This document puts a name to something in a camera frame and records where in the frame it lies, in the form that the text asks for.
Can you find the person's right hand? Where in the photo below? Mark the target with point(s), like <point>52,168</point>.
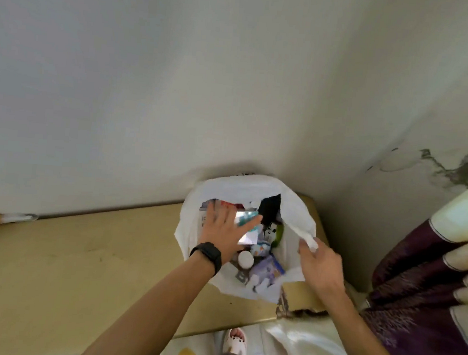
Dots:
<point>323,271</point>

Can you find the person's left hand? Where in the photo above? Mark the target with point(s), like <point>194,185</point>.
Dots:
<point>221,235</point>

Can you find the red bottle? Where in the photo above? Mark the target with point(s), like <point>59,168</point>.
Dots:
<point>232,204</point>

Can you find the white bottle with pink cap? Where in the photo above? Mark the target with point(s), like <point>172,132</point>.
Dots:
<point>245,260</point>

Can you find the blue white blister pack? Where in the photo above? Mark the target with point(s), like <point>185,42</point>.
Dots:
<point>260,250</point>

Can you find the white plastic bag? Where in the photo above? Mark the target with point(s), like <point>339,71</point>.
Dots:
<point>233,187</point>

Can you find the black pouch with green label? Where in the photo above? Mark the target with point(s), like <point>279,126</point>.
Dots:
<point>269,210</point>

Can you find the lilac wipes pack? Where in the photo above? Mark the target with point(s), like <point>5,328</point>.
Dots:
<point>267,269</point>

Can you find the light wooden cabinet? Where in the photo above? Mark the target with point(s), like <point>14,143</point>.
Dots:
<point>90,261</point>

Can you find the person's right forearm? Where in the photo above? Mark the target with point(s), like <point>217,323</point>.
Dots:
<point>366,347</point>

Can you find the person's left forearm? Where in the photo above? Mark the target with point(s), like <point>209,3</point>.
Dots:
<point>150,318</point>

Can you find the black smartwatch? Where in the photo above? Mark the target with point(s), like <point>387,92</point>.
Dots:
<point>207,254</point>

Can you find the cream and purple curtain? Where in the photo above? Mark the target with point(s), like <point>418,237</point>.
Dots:
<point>422,303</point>

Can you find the cream spotted right slipper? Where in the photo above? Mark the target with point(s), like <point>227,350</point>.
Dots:
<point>235,341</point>

